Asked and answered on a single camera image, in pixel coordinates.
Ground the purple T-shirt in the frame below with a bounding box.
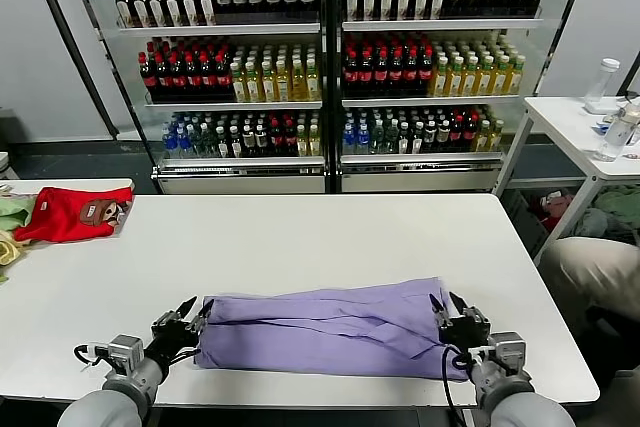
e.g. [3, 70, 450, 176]
[192, 275, 474, 383]

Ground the clear plastic water bottle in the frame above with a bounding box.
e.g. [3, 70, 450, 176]
[593, 102, 640, 163]

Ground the small white table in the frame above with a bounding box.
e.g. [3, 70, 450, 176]
[0, 177, 135, 198]

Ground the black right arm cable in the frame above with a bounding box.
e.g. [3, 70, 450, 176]
[438, 344, 484, 427]

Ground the tall clear bottle white cap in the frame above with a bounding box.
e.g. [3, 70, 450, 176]
[584, 57, 621, 102]

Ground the red garment in crate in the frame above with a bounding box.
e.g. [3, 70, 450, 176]
[538, 190, 574, 231]

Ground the shelf with bottles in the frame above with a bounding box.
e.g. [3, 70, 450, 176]
[332, 0, 596, 194]

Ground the red cap cola bottle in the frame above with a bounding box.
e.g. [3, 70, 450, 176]
[357, 49, 374, 96]
[169, 52, 186, 98]
[282, 119, 298, 157]
[184, 52, 201, 98]
[462, 114, 478, 151]
[449, 115, 464, 152]
[372, 49, 389, 96]
[402, 49, 419, 96]
[417, 49, 434, 96]
[198, 52, 216, 98]
[213, 52, 231, 98]
[154, 52, 171, 98]
[387, 49, 404, 96]
[268, 119, 284, 157]
[342, 49, 359, 96]
[139, 52, 157, 98]

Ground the black storage crate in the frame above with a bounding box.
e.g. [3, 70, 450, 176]
[499, 186, 551, 256]

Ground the red T-shirt bear print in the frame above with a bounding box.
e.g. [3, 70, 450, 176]
[13, 186, 135, 244]

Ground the grey garment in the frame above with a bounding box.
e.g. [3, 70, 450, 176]
[574, 209, 614, 239]

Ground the black diagonal pole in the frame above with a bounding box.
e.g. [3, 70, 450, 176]
[615, 64, 640, 97]
[22, 0, 120, 141]

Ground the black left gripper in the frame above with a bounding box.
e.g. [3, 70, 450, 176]
[143, 295, 216, 374]

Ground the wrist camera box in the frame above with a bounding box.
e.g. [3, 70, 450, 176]
[487, 330, 529, 373]
[107, 334, 146, 373]

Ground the white flat box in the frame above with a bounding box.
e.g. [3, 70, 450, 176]
[582, 96, 624, 116]

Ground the beige trousers leg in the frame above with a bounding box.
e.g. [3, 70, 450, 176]
[539, 235, 640, 331]

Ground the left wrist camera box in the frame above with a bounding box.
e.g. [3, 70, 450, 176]
[107, 334, 146, 373]

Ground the pale yellow garment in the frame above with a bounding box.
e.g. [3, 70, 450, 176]
[0, 229, 34, 268]

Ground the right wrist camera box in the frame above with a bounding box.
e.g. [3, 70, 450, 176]
[487, 330, 529, 373]

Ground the open beverage cooler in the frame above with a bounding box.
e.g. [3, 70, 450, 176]
[62, 0, 334, 196]

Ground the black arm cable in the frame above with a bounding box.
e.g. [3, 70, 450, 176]
[438, 344, 484, 427]
[73, 344, 114, 374]

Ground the light green garment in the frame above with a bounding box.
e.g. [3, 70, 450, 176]
[0, 194, 37, 233]

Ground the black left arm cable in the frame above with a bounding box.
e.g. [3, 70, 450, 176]
[73, 344, 114, 374]

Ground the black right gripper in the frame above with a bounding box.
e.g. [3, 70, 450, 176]
[428, 291, 495, 354]

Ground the green garment pile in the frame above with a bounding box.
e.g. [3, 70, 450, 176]
[592, 189, 640, 231]

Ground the white side table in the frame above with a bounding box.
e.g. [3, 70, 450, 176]
[492, 95, 640, 261]

